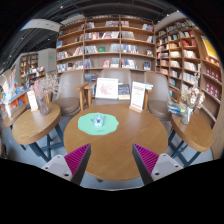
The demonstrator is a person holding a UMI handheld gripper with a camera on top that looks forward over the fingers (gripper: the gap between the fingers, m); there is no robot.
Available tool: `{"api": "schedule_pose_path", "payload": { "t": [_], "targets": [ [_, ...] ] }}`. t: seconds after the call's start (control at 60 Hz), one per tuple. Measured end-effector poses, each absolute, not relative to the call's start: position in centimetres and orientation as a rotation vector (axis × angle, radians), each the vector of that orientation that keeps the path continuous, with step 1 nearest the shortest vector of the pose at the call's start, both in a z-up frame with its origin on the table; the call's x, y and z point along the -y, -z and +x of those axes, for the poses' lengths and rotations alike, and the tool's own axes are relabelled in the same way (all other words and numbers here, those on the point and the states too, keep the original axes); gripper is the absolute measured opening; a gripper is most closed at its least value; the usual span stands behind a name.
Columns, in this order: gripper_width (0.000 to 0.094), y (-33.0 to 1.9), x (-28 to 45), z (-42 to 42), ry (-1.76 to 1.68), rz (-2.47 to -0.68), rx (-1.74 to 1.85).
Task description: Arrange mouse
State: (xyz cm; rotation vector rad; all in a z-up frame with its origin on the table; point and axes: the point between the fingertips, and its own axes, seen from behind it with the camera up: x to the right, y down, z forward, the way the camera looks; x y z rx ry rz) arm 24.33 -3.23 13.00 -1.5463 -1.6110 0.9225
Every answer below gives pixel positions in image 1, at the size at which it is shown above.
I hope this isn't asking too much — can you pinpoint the white framed picture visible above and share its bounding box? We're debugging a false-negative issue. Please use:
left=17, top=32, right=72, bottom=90
left=94, top=77, right=120, bottom=100

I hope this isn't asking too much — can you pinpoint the glass vase with dried flowers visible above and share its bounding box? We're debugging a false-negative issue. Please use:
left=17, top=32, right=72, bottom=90
left=179, top=78, right=206, bottom=125
left=31, top=73, right=61, bottom=117

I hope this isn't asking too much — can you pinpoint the transparent blue computer mouse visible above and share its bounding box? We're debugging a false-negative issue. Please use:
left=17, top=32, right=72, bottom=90
left=92, top=114, right=106, bottom=128

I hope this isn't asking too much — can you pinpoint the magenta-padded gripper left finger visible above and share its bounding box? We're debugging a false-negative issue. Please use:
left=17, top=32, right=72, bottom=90
left=41, top=143, right=92, bottom=186

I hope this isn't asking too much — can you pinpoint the curved wooden bookshelf unit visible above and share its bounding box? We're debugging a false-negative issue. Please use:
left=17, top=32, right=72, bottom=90
left=154, top=18, right=223, bottom=128

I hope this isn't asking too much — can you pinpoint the white sign on wooden base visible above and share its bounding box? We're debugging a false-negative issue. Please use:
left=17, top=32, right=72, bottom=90
left=128, top=81, right=147, bottom=114

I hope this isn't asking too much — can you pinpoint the small white table sign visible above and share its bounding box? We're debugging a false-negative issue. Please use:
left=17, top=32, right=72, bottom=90
left=26, top=89, right=39, bottom=112

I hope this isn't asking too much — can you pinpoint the colourful book pile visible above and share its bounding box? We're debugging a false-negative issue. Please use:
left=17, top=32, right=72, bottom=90
left=167, top=100, right=187, bottom=117

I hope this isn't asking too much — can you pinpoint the small distant bookshelf unit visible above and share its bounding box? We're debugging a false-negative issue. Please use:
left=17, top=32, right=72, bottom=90
left=18, top=52, right=39, bottom=79

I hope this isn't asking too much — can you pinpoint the wide wooden bookshelf unit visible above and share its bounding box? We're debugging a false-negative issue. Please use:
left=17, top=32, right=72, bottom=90
left=54, top=14, right=157, bottom=74

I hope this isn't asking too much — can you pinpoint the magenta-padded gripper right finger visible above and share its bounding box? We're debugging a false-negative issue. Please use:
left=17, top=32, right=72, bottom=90
left=131, top=143, right=184, bottom=186

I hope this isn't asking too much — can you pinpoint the green blob-shaped mouse pad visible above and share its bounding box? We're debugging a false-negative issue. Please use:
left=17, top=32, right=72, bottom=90
left=77, top=112, right=120, bottom=136

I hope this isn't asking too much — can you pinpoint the round wooden side table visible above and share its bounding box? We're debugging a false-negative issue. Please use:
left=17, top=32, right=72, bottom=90
left=2, top=103, right=28, bottom=151
left=11, top=101, right=64, bottom=163
left=167, top=112, right=215, bottom=168

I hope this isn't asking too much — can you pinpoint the dark book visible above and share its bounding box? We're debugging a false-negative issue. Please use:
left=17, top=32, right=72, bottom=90
left=117, top=83, right=131, bottom=101

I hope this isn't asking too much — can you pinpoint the beige padded wooden armchair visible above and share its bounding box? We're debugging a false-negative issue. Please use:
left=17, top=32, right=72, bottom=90
left=143, top=70, right=174, bottom=122
left=54, top=69, right=89, bottom=117
left=83, top=67, right=134, bottom=108

